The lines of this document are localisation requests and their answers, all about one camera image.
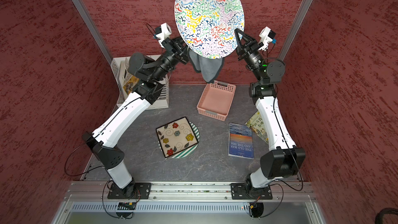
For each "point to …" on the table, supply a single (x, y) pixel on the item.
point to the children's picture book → (256, 123)
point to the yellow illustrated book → (129, 86)
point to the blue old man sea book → (240, 141)
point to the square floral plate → (176, 136)
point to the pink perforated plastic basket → (216, 100)
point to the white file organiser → (120, 66)
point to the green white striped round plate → (189, 151)
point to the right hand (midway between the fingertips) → (230, 33)
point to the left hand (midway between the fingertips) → (195, 36)
